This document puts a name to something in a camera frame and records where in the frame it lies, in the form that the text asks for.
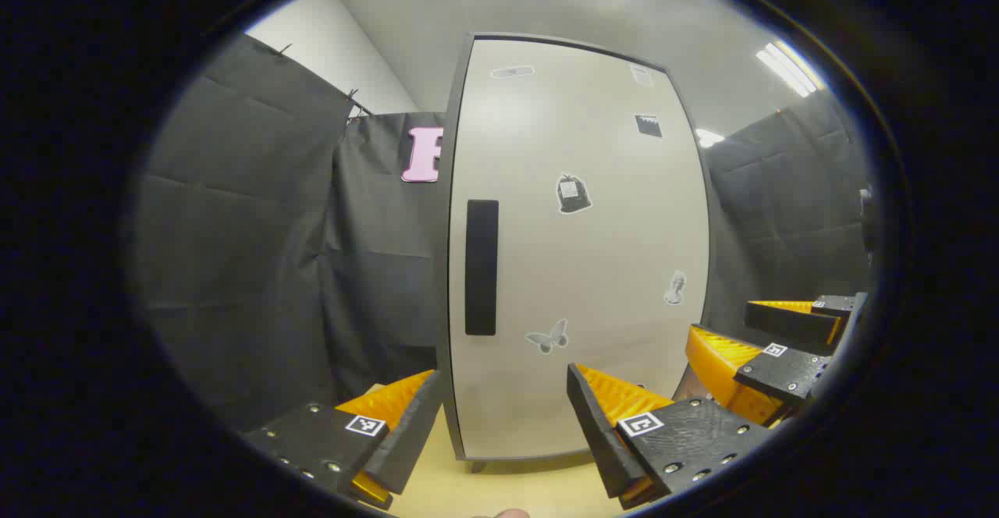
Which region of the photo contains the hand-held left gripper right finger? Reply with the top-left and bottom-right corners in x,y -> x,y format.
567,362 -> 775,511

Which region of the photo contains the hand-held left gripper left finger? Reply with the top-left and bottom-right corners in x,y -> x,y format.
240,368 -> 444,513

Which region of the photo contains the dark grey cabinet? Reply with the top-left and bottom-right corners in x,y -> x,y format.
434,31 -> 715,474

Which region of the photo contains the black door handle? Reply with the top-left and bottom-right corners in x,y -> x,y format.
465,200 -> 500,337

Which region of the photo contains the long ceiling light strip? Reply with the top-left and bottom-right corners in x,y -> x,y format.
755,41 -> 824,98

